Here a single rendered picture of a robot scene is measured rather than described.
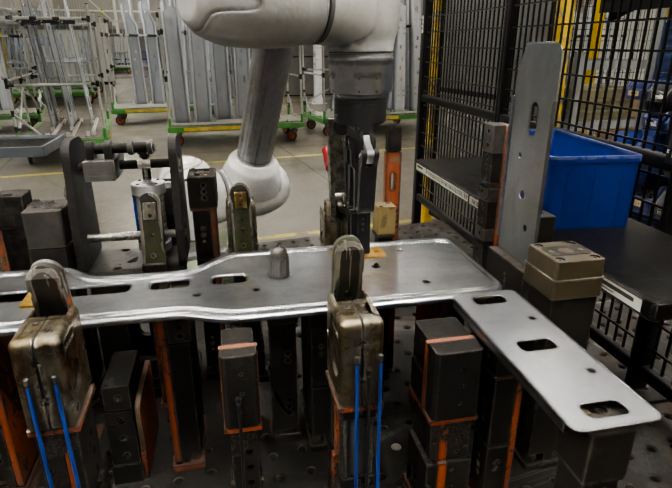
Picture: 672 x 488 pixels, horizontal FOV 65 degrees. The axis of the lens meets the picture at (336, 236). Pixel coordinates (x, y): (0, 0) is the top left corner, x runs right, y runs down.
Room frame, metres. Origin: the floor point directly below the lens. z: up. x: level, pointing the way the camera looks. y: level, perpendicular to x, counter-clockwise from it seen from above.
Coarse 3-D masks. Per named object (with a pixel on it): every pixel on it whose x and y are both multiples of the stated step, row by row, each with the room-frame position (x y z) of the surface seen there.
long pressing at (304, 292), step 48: (432, 240) 0.89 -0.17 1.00; (0, 288) 0.70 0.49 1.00; (144, 288) 0.70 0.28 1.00; (192, 288) 0.70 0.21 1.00; (240, 288) 0.70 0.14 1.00; (288, 288) 0.70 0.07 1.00; (384, 288) 0.70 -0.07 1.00; (432, 288) 0.70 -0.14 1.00; (480, 288) 0.70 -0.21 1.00; (0, 336) 0.58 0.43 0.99
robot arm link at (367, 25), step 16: (336, 0) 0.69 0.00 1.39; (352, 0) 0.70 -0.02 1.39; (368, 0) 0.71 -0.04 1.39; (384, 0) 0.73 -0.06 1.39; (400, 0) 0.76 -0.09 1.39; (336, 16) 0.70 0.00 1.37; (352, 16) 0.71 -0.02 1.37; (368, 16) 0.72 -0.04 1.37; (384, 16) 0.73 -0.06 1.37; (336, 32) 0.71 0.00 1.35; (352, 32) 0.72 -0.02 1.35; (368, 32) 0.72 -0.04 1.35; (384, 32) 0.73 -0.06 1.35; (336, 48) 0.74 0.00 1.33; (352, 48) 0.73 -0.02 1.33; (368, 48) 0.73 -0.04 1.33; (384, 48) 0.74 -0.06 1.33
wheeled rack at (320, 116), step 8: (304, 72) 8.82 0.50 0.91; (304, 80) 8.91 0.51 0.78; (304, 88) 8.91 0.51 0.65; (328, 88) 9.04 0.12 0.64; (304, 96) 8.84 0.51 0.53; (304, 104) 8.90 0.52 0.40; (304, 112) 8.85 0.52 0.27; (312, 112) 8.56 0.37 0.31; (320, 112) 8.61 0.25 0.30; (328, 112) 8.65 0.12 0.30; (392, 112) 8.58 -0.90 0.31; (400, 112) 8.63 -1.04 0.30; (408, 112) 8.69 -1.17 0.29; (416, 112) 8.74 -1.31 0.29; (312, 120) 8.86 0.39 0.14; (320, 120) 8.12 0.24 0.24; (400, 120) 9.48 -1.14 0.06; (312, 128) 8.87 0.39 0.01
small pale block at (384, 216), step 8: (376, 208) 0.90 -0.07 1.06; (384, 208) 0.90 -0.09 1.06; (392, 208) 0.90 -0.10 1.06; (376, 216) 0.90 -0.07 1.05; (384, 216) 0.90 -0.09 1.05; (392, 216) 0.90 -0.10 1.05; (376, 224) 0.90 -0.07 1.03; (384, 224) 0.90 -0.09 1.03; (392, 224) 0.90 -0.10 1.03; (376, 232) 0.90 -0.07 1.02; (384, 232) 0.90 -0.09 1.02; (392, 232) 0.90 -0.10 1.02; (376, 240) 0.91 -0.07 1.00; (384, 240) 0.90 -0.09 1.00; (384, 376) 0.90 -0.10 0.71
